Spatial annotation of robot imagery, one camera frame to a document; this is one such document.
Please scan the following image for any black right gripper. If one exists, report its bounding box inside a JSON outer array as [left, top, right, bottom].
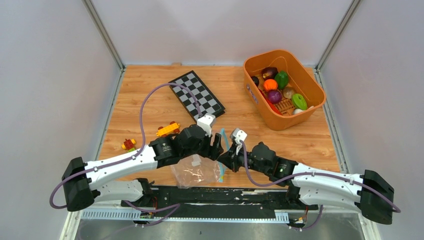
[[217, 142, 270, 176]]

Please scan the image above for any brown toy potato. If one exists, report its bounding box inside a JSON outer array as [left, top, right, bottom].
[[282, 86, 297, 100]]

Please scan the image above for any red green toy brick car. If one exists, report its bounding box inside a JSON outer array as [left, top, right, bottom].
[[121, 138, 136, 153]]

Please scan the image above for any white toy egg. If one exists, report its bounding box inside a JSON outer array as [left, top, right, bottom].
[[292, 108, 304, 115]]

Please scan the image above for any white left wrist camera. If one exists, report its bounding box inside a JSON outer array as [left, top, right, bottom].
[[196, 113, 216, 137]]

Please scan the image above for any clear zip top bag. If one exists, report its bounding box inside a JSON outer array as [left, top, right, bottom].
[[170, 128, 230, 190]]

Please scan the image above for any black white chessboard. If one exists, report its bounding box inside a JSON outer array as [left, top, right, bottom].
[[170, 70, 226, 121]]

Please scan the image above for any orange toy fruit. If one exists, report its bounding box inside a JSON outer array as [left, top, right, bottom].
[[263, 79, 278, 92]]

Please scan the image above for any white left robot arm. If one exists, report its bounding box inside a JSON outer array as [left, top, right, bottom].
[[60, 124, 224, 212]]

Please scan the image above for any green toy pepper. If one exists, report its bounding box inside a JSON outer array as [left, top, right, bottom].
[[274, 70, 290, 90]]

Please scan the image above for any purple toy onion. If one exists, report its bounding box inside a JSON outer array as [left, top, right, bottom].
[[267, 89, 283, 105]]

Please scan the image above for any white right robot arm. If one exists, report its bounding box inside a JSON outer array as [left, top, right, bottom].
[[217, 142, 401, 225]]

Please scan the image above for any green toy avocado half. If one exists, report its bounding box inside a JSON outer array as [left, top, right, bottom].
[[291, 93, 308, 111]]

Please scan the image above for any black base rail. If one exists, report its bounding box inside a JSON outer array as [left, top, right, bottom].
[[133, 185, 319, 219]]

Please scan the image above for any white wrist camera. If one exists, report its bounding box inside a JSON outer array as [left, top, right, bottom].
[[196, 113, 216, 137], [230, 128, 248, 145]]

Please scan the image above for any red toy chili pepper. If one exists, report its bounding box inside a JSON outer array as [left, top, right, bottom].
[[259, 89, 282, 116]]

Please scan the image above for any orange plastic basket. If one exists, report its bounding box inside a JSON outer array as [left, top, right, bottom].
[[242, 49, 326, 131]]

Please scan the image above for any dark purple toy apple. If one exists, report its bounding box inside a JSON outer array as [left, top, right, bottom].
[[261, 66, 279, 81]]

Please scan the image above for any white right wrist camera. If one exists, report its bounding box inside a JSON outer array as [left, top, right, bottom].
[[230, 128, 248, 145]]

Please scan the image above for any yellow toy brick car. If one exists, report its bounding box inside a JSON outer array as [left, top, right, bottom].
[[156, 121, 180, 137]]

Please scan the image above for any small dark toy plum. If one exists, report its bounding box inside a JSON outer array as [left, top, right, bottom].
[[250, 76, 260, 87]]

